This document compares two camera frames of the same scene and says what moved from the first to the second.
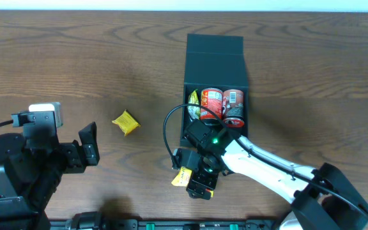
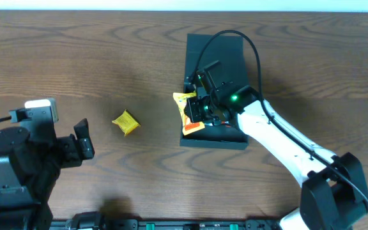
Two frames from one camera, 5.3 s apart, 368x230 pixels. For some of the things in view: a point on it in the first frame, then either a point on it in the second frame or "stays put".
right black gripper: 201,180 → 197,109
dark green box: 214,61 stays put
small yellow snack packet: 127,122 stays put
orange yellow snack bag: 183,179 → 188,126
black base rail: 135,224 stays put
